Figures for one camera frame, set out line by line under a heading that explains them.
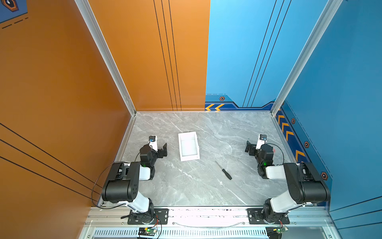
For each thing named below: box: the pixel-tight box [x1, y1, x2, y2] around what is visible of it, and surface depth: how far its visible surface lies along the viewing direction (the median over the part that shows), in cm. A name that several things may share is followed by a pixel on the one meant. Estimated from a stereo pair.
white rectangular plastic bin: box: [178, 131, 200, 162], surface depth 98 cm
